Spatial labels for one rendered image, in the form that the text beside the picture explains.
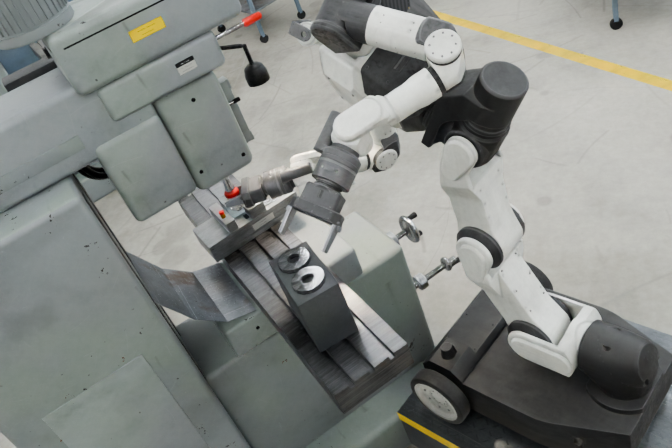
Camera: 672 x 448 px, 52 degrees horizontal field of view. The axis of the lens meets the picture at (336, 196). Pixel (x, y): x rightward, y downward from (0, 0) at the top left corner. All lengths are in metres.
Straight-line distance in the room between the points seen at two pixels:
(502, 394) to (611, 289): 1.13
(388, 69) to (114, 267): 0.86
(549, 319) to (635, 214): 1.49
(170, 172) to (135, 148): 0.12
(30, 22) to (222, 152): 0.60
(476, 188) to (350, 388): 0.60
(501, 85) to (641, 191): 2.13
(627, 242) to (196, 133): 2.12
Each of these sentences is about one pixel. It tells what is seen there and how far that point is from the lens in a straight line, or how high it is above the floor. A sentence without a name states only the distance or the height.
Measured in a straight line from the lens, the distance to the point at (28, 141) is 1.81.
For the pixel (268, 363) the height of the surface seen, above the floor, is 0.67.
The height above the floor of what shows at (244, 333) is 0.84.
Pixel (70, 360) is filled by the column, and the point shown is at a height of 1.16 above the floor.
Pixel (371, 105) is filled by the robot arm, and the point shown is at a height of 1.62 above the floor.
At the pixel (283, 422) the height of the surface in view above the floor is 0.38.
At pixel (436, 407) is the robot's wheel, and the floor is 0.43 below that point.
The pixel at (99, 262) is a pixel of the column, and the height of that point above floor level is 1.37.
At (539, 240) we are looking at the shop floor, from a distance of 3.40.
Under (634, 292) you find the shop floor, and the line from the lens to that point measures 3.14.
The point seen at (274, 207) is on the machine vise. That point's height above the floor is 1.03.
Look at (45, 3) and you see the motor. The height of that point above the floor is 1.95.
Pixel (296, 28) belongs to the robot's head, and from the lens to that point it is 1.82.
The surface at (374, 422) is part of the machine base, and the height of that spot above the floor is 0.20.
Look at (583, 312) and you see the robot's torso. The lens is 2.10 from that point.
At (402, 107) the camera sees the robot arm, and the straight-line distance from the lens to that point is 1.46.
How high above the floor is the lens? 2.32
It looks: 35 degrees down
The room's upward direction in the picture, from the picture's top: 21 degrees counter-clockwise
